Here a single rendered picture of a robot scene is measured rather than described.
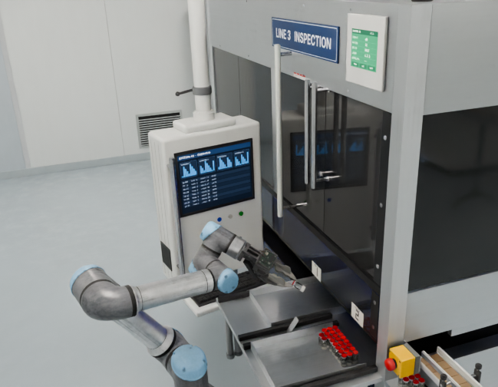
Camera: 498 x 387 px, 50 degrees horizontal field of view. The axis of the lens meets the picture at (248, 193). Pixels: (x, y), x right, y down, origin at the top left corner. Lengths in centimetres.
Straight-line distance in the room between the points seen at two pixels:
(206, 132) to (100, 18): 456
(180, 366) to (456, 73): 123
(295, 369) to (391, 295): 46
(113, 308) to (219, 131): 110
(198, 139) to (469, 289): 126
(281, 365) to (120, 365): 170
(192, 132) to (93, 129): 468
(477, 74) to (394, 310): 77
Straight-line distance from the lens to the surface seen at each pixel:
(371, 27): 166
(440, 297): 193
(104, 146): 709
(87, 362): 362
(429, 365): 201
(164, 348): 192
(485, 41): 169
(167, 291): 167
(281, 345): 211
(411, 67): 155
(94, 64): 688
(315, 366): 202
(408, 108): 157
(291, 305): 232
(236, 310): 231
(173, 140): 235
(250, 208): 264
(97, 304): 163
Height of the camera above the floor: 218
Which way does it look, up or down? 22 degrees down
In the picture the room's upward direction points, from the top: 2 degrees counter-clockwise
